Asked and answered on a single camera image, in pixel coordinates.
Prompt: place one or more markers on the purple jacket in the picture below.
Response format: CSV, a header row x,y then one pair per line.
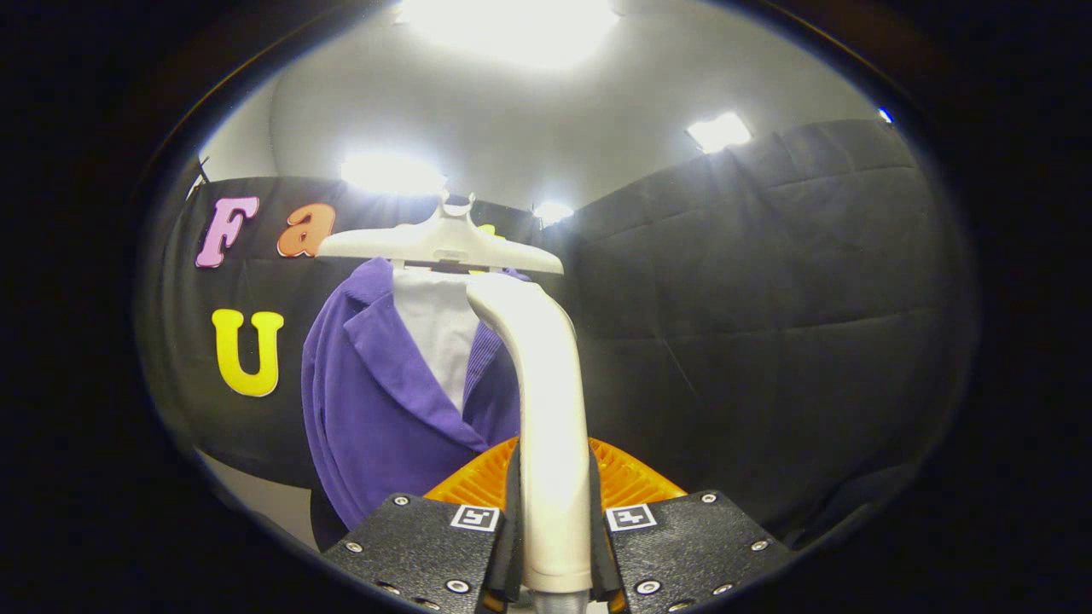
x,y
375,418

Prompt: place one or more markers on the large ceiling light panel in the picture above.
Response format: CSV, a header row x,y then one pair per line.
x,y
512,30

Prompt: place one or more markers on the white clothes hanger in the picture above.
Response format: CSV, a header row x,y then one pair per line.
x,y
435,243

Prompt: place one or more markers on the white garment steamer head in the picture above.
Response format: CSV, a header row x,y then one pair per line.
x,y
550,426

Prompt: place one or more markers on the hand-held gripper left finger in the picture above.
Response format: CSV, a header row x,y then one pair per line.
x,y
512,563

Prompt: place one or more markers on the black backdrop cloth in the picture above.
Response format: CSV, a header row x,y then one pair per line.
x,y
768,341

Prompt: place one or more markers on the white shirt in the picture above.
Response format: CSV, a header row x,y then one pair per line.
x,y
435,324

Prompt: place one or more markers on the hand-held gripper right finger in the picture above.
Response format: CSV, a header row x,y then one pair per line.
x,y
601,563

